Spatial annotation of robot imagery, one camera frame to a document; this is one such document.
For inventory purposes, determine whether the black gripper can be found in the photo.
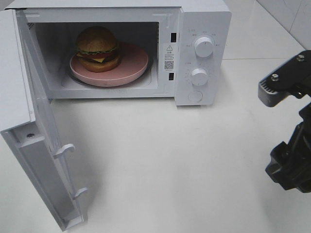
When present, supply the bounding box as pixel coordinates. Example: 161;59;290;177
265;103;311;193

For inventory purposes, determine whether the round white door button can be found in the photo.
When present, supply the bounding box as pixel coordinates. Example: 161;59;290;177
188;90;203;102

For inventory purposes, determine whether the pink round plate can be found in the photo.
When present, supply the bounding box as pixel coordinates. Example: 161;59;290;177
69;43;149;87

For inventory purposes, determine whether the burger with lettuce and cheese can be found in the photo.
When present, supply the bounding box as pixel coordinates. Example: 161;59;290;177
75;26;121;72

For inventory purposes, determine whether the lower white timer knob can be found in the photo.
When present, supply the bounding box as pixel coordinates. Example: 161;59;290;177
190;68;208;86

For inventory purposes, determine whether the upper white power knob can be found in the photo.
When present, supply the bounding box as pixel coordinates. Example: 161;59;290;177
194;35;214;58

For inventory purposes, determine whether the white microwave oven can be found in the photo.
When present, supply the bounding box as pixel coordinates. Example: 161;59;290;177
5;0;231;105

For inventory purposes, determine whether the glass microwave turntable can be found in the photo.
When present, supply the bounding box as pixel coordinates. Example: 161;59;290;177
66;59;154;89

